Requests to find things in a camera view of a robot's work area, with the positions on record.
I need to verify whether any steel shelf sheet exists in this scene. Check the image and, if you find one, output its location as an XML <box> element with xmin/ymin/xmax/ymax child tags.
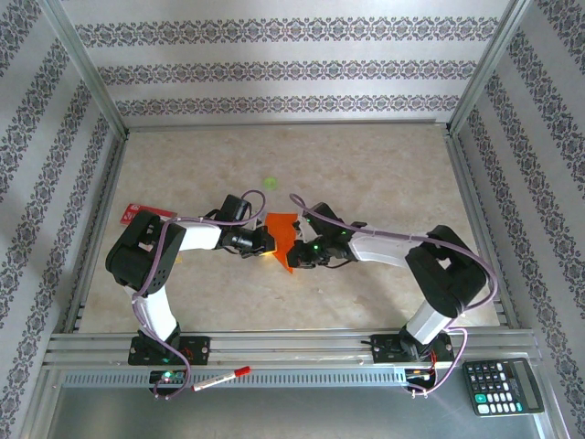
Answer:
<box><xmin>43</xmin><ymin>386</ymin><xmax>557</xmax><ymax>439</ymax></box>

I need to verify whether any red card box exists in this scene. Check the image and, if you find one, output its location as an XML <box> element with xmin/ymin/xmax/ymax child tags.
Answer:
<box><xmin>120</xmin><ymin>202</ymin><xmax>178</xmax><ymax>226</ymax></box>

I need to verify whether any white marker with red cap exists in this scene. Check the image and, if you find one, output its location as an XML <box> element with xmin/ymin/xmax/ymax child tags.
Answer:
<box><xmin>190</xmin><ymin>365</ymin><xmax>252</xmax><ymax>393</ymax></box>

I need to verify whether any left controller board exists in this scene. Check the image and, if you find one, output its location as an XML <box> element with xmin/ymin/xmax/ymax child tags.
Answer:
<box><xmin>149</xmin><ymin>369</ymin><xmax>186</xmax><ymax>385</ymax></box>

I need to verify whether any black desk calculator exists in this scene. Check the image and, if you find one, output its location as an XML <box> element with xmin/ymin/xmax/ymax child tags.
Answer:
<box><xmin>462</xmin><ymin>358</ymin><xmax>547</xmax><ymax>417</ymax></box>

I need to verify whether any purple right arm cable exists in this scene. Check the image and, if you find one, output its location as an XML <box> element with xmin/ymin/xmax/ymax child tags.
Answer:
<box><xmin>288</xmin><ymin>193</ymin><xmax>499</xmax><ymax>398</ymax></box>

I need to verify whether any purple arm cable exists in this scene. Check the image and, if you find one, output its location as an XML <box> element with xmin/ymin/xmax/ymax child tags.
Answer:
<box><xmin>288</xmin><ymin>193</ymin><xmax>499</xmax><ymax>398</ymax></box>
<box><xmin>132</xmin><ymin>189</ymin><xmax>268</xmax><ymax>402</ymax></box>

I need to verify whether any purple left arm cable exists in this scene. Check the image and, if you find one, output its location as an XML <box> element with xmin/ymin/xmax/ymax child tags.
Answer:
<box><xmin>132</xmin><ymin>189</ymin><xmax>268</xmax><ymax>402</ymax></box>

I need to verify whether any aluminium mounting rail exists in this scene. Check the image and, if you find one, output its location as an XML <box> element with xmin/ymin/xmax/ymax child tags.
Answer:
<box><xmin>43</xmin><ymin>327</ymin><xmax>540</xmax><ymax>369</ymax></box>

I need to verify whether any aluminium back rail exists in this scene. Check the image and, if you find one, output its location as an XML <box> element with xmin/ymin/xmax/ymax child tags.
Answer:
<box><xmin>123</xmin><ymin>118</ymin><xmax>453</xmax><ymax>134</ymax></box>

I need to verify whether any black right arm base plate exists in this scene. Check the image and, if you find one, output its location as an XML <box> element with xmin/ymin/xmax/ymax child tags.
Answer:
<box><xmin>370</xmin><ymin>333</ymin><xmax>456</xmax><ymax>366</ymax></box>

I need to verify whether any grey slotted cable duct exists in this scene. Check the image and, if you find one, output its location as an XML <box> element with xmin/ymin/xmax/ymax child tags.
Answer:
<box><xmin>58</xmin><ymin>368</ymin><xmax>440</xmax><ymax>390</ymax></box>

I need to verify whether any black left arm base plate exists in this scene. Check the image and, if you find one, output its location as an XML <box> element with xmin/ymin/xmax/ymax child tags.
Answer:
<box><xmin>127</xmin><ymin>336</ymin><xmax>211</xmax><ymax>367</ymax></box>

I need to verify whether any aluminium side rail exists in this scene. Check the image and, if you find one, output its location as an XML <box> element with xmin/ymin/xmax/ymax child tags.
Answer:
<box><xmin>61</xmin><ymin>132</ymin><xmax>132</xmax><ymax>334</ymax></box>
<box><xmin>445</xmin><ymin>132</ymin><xmax>522</xmax><ymax>330</ymax></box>

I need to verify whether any aluminium frame post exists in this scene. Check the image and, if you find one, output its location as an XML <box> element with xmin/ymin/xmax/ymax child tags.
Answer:
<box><xmin>38</xmin><ymin>0</ymin><xmax>131</xmax><ymax>138</ymax></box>
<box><xmin>447</xmin><ymin>0</ymin><xmax>537</xmax><ymax>138</ymax></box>

